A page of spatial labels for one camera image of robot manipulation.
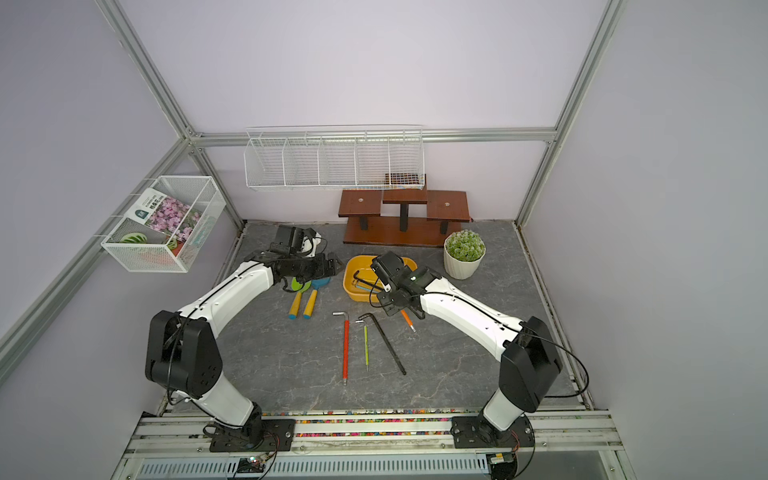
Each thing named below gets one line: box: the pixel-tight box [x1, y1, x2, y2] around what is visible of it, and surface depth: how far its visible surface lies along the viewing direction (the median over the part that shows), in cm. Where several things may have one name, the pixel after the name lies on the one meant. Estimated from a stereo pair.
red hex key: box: [332, 311, 351, 386], surface depth 90 cm
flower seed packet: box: [124, 188, 202, 243], surface depth 76 cm
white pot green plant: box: [443, 229, 487, 280], surface depth 98 cm
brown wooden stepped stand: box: [338, 188, 471, 247], surface depth 110 cm
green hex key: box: [364, 325, 370, 372], surface depth 90 cm
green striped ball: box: [120, 232, 148, 244], surface depth 72 cm
